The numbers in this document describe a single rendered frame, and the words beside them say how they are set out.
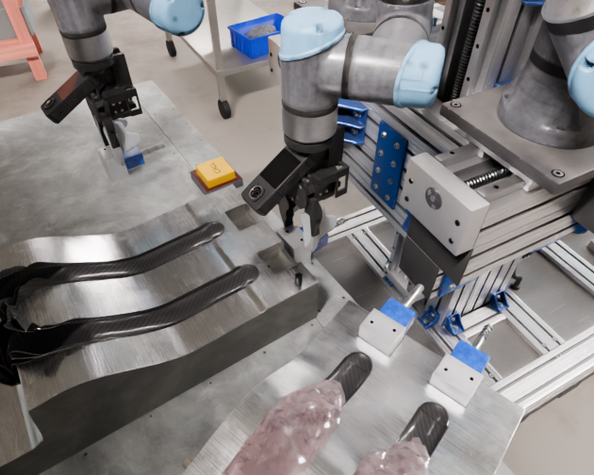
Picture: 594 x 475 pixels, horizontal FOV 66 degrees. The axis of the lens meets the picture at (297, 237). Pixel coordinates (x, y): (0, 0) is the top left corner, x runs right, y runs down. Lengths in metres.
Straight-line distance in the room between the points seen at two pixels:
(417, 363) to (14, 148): 0.97
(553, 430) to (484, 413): 1.06
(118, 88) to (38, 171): 0.29
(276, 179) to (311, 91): 0.14
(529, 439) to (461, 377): 1.04
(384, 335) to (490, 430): 0.16
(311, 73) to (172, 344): 0.37
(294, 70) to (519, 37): 0.49
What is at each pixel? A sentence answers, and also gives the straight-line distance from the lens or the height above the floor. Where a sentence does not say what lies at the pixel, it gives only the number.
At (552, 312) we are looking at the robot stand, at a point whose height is 0.21.
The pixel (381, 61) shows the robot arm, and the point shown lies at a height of 1.17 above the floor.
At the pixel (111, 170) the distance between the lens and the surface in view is 1.01.
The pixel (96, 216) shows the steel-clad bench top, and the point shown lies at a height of 0.80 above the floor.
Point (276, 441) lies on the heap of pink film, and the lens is 0.51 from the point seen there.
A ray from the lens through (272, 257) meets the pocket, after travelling 0.72.
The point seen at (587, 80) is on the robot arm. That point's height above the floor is 1.19.
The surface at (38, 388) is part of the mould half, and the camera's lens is 0.59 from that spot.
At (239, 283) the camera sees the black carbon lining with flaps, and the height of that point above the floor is 0.88.
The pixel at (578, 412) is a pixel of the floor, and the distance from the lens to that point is 1.75.
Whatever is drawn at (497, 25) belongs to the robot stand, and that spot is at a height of 1.10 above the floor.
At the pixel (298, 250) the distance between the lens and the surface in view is 0.75.
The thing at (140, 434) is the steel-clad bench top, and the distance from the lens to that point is 0.67.
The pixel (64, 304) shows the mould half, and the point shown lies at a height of 0.93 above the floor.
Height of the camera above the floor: 1.40
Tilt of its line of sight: 46 degrees down
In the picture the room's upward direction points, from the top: straight up
